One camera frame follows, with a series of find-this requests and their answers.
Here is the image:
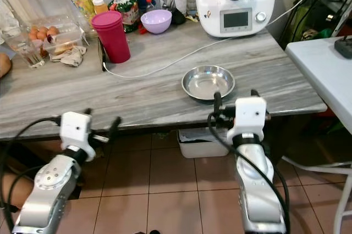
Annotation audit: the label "white kitchen cooking machine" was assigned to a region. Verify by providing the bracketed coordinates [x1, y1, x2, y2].
[195, 0, 277, 38]

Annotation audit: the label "clear drinking glass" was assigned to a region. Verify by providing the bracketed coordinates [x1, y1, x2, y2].
[3, 30, 46, 70]

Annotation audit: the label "white folding table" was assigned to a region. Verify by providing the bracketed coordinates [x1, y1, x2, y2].
[280, 36, 352, 234]

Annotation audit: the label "small purple plastic bowl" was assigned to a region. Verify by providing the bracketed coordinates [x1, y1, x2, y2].
[140, 9, 173, 35]

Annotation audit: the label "crumpled beige cloth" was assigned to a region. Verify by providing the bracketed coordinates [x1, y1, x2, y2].
[49, 46, 87, 68]

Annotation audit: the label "small yellow sauce bottle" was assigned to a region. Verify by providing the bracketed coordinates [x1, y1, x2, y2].
[92, 0, 108, 15]

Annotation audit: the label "white power cable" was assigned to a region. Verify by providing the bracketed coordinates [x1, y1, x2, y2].
[103, 0, 317, 80]

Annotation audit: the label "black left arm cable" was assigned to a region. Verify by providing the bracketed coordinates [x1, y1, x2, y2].
[0, 116, 64, 232]

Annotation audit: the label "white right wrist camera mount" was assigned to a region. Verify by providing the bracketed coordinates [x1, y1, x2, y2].
[227, 97, 267, 144]

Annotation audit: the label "clear plastic egg container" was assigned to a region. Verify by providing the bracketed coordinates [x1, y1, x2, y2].
[27, 23, 83, 54]

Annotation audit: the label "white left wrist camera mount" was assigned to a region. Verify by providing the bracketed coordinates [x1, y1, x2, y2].
[60, 112, 95, 160]

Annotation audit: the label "round stainless steel plate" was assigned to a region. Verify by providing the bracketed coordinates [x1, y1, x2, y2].
[181, 65, 235, 102]

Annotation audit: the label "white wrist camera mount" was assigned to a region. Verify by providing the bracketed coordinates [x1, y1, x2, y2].
[227, 97, 267, 144]
[60, 112, 95, 160]

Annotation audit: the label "magenta plastic tumbler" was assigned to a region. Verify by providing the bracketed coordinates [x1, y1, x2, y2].
[91, 10, 131, 64]

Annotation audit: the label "white paper sheets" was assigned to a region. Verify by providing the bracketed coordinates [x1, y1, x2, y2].
[179, 129, 227, 143]

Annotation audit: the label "green food package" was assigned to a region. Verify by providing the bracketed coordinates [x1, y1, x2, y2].
[109, 0, 140, 32]

